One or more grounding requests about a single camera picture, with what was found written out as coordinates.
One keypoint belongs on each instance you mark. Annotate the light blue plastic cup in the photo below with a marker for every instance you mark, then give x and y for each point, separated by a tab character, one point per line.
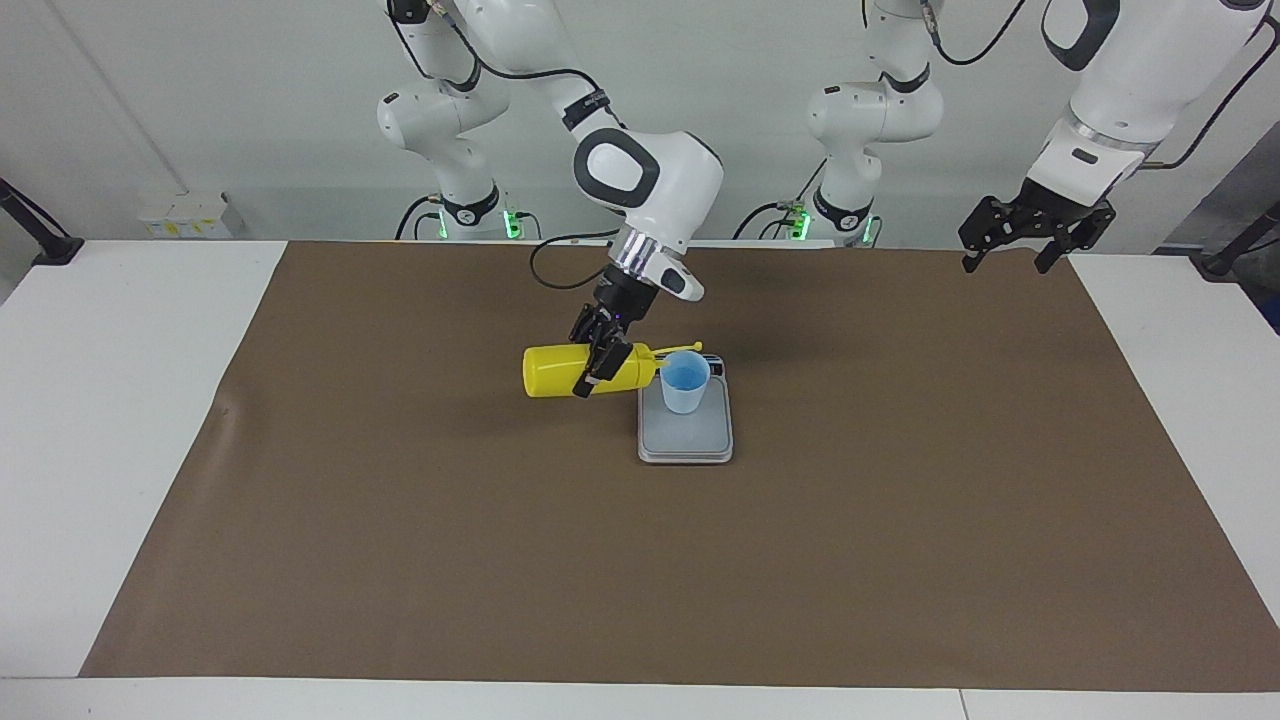
685	390

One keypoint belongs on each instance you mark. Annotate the black clamp stand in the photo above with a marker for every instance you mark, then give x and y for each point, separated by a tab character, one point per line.
1215	262
55	250

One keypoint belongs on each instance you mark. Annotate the silver digital kitchen scale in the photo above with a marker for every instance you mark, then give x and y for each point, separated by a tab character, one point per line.
690	438

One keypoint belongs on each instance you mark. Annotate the brown paper table mat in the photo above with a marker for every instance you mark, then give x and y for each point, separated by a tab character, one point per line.
640	560

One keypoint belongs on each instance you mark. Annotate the yellow squeeze bottle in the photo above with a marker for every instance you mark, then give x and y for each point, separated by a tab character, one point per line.
550	372

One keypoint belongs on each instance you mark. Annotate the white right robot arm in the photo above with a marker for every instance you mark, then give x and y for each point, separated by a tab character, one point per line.
680	190

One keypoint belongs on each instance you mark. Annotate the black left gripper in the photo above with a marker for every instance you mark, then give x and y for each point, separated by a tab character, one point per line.
1055	212

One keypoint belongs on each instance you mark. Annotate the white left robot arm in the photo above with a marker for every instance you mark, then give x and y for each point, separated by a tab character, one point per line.
1140	90

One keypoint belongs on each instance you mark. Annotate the white wall outlet box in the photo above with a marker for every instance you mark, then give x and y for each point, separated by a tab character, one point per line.
185	218

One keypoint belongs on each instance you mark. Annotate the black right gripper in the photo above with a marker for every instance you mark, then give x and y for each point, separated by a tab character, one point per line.
622	305

